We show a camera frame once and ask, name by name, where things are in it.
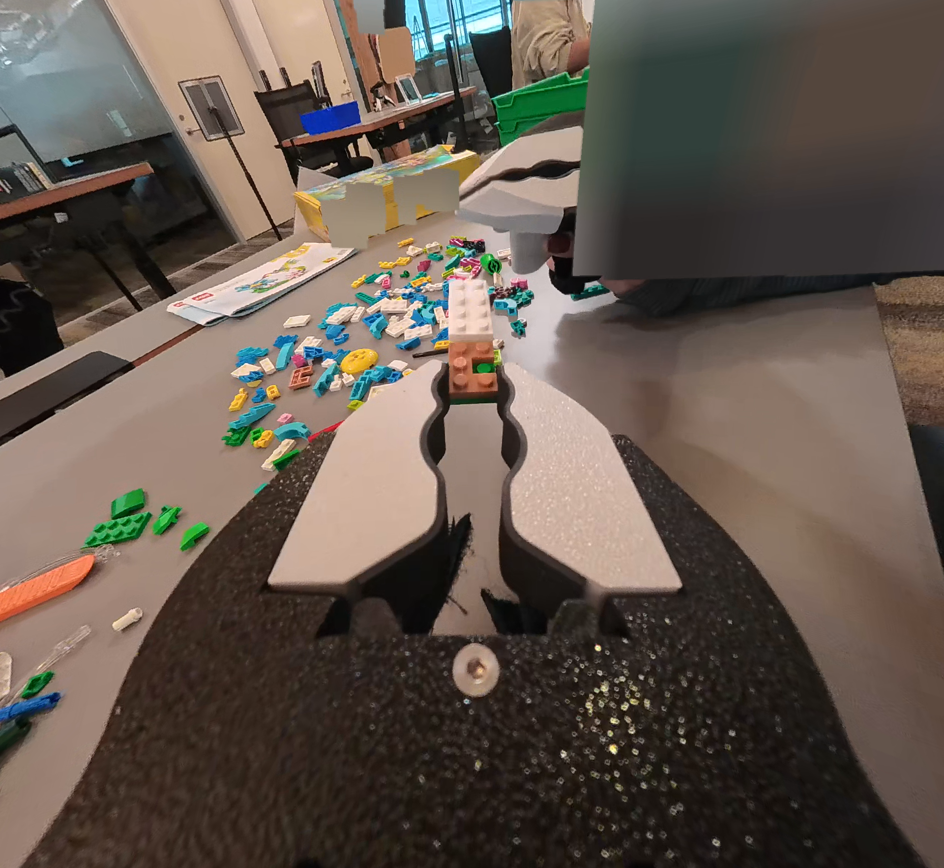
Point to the small white picture frame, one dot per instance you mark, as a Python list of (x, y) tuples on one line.
[(408, 90)]

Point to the red rod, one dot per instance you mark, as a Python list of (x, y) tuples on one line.
[(324, 431)]

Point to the pile of green brown bricks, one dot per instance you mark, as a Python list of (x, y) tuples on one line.
[(118, 532)]

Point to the black flat pad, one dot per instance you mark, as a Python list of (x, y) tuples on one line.
[(59, 388)]

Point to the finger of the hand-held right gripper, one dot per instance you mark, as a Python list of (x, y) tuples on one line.
[(538, 149), (531, 204)]

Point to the black mesh office chair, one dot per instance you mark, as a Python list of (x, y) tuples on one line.
[(287, 115)]

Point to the person's right hand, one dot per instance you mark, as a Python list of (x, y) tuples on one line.
[(560, 246)]

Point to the yellow round dish brick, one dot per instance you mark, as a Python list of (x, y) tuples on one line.
[(360, 360)]

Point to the framed sign on pole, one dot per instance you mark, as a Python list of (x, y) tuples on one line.
[(212, 108)]

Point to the stack of green plastic bins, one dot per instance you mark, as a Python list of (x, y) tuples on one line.
[(538, 108)]

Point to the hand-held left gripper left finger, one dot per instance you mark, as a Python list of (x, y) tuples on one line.
[(369, 499)]

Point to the blue plastic bin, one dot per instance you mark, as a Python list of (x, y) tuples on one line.
[(330, 119)]

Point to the brown white lime brick assembly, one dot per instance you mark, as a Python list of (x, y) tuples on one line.
[(472, 366)]

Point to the yellow toy set box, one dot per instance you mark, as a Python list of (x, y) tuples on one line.
[(313, 208)]

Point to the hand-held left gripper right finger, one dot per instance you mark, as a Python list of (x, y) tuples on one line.
[(582, 506)]

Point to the instruction booklet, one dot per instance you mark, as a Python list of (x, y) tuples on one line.
[(258, 285)]

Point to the green round printed brick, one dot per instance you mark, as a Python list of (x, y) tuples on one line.
[(491, 264)]

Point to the wooden office table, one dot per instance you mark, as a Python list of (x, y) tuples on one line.
[(74, 186), (413, 107)]

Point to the brown notched plate brick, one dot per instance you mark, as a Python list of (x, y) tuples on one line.
[(295, 384)]

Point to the pile of colourful toy bricks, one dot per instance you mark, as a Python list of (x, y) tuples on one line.
[(402, 326)]

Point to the black thin rod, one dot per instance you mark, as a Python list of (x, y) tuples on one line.
[(428, 352)]

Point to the orange brick separator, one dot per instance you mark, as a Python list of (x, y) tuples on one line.
[(44, 588)]

